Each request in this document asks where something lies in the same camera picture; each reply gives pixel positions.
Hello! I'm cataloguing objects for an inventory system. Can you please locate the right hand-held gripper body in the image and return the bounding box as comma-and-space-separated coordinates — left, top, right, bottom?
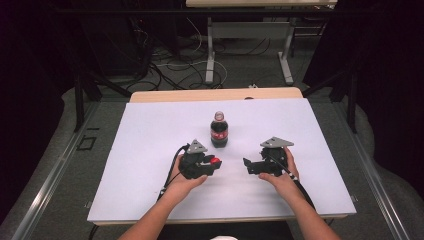
259, 136, 295, 177

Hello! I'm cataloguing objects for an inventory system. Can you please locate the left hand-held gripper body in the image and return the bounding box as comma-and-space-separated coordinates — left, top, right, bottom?
179, 139, 210, 180

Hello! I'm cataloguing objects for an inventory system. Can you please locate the cola bottle with red label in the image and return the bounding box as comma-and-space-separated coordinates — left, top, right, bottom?
210, 110, 230, 149

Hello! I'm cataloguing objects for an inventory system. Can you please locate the person's left hand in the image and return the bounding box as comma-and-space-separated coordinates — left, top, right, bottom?
164, 156, 208, 201

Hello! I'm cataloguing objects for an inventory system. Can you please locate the person's right hand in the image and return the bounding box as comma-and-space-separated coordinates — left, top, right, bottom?
258, 147, 301, 201

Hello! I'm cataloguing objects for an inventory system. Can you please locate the white table sheet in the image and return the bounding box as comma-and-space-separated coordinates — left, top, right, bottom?
87, 98, 358, 224

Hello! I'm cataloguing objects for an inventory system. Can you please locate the wooden table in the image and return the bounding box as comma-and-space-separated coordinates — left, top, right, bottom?
87, 87, 358, 226

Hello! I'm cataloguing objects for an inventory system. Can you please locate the person's dark lap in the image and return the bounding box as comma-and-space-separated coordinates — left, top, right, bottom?
157, 221, 295, 240

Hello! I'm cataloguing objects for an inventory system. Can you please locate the black metal stand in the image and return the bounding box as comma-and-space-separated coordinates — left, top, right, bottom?
301, 68, 358, 134
73, 70, 133, 133

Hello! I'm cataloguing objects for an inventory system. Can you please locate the white metal-legged desk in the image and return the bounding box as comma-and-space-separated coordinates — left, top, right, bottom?
185, 0, 338, 86

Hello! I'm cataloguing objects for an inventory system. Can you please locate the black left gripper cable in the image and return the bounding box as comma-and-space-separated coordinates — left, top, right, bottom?
157, 144, 190, 202

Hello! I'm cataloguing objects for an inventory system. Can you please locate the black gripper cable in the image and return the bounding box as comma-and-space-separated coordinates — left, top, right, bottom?
157, 144, 190, 202
268, 153, 316, 211

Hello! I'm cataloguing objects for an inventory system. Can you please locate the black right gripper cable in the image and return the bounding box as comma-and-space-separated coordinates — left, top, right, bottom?
268, 153, 316, 211

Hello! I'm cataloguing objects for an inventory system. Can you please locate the black floor cable bundle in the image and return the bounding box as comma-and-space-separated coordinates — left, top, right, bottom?
124, 19, 208, 92

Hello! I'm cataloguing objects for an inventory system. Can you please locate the white floor cable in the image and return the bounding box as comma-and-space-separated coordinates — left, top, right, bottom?
156, 18, 229, 90

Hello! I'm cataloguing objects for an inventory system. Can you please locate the silver floor rail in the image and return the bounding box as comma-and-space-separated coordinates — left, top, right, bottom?
11, 101, 102, 240
333, 99, 406, 240

